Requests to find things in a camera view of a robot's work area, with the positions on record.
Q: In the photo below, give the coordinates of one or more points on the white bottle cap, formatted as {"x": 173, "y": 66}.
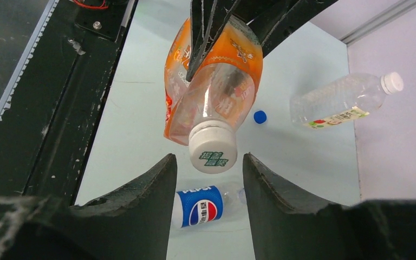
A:
{"x": 212, "y": 146}
{"x": 392, "y": 83}

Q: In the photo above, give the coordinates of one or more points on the orange label plastic bottle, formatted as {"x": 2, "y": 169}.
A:
{"x": 223, "y": 88}

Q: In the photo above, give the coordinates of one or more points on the grey aluminium frame rail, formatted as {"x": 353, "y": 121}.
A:
{"x": 378, "y": 21}

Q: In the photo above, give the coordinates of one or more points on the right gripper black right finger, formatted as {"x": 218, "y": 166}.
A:
{"x": 288, "y": 222}

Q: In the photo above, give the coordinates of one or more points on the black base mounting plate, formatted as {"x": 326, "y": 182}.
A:
{"x": 48, "y": 131}

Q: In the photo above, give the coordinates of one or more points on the white slotted cable duct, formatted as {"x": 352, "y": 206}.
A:
{"x": 22, "y": 24}

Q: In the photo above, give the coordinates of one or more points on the cream label clear bottle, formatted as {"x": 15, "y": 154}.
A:
{"x": 351, "y": 97}

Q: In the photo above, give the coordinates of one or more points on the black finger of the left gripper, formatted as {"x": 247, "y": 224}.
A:
{"x": 277, "y": 22}
{"x": 207, "y": 21}

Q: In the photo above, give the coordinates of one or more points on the blue bottle cap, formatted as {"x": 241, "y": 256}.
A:
{"x": 260, "y": 117}

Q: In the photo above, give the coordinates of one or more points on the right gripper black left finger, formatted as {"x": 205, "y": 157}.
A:
{"x": 131, "y": 222}

